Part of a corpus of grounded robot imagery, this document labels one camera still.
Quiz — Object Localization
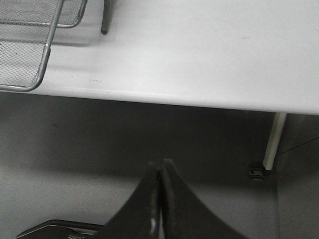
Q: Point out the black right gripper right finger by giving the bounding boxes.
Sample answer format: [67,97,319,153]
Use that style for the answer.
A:
[161,159,245,239]

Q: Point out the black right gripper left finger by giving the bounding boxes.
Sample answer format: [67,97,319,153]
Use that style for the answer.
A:
[93,162,161,239]

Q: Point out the silver mesh tray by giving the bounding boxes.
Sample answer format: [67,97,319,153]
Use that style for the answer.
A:
[0,0,87,28]
[0,0,64,92]

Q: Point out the black caster wheel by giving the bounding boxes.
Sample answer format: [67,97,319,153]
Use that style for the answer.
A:
[249,162,265,181]

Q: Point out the white table leg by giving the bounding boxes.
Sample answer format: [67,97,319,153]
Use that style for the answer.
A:
[263,112,287,171]

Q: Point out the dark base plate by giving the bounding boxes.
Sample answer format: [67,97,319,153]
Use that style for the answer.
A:
[15,220,103,239]

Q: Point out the silver wire rack frame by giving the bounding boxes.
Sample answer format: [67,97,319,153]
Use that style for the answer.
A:
[101,0,113,35]

